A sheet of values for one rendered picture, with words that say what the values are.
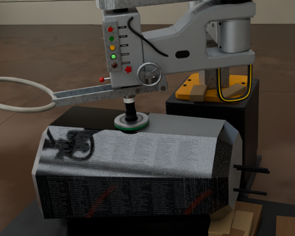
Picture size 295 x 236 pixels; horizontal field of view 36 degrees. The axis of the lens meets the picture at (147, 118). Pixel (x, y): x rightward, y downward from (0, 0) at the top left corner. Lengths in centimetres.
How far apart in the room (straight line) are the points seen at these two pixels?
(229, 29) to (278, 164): 168
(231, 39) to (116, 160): 98
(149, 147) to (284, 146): 189
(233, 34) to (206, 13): 21
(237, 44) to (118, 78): 72
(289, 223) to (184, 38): 142
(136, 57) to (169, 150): 58
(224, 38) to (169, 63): 36
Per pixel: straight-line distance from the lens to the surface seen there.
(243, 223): 303
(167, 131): 278
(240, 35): 274
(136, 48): 261
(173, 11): 905
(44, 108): 267
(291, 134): 459
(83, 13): 976
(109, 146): 284
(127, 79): 266
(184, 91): 349
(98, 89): 284
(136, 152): 277
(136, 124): 279
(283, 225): 323
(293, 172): 398
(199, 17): 264
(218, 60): 274
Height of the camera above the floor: 205
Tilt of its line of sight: 24 degrees down
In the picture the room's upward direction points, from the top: 5 degrees counter-clockwise
